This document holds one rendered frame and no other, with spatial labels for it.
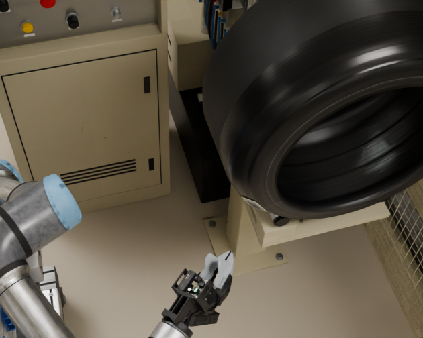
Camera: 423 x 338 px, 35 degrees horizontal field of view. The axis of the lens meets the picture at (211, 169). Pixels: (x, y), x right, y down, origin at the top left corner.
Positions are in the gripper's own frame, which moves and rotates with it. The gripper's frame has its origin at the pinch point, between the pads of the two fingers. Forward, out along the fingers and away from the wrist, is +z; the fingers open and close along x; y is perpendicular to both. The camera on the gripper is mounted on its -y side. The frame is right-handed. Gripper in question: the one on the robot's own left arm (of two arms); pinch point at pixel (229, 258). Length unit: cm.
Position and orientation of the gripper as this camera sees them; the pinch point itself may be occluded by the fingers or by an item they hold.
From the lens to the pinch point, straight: 150.8
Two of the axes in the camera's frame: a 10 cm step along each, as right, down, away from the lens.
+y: -3.2, -6.1, -7.2
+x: -7.8, -2.6, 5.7
